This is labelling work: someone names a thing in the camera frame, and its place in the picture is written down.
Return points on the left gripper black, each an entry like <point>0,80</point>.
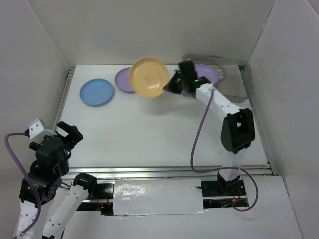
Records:
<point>74,137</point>

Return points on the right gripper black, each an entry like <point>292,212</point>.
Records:
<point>170,86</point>

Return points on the orange plate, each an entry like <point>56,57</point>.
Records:
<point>148,76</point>

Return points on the purple plate front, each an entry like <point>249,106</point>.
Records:
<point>207,72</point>

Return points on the purple plate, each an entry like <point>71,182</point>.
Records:
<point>122,81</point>
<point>207,72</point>

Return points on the blue plate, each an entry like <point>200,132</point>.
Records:
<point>96,92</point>

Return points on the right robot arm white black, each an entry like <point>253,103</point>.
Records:
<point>237,131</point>

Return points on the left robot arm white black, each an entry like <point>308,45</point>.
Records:
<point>40,184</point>

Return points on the clear plastic bin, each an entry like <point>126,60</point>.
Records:
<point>234,75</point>

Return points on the purple plate rear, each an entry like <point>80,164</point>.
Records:
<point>122,81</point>

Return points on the white foil cover panel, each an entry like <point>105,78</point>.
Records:
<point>157,197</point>

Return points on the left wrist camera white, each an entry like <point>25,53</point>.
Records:
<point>37,131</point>

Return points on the aluminium frame rail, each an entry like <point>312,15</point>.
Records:
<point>135,137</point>

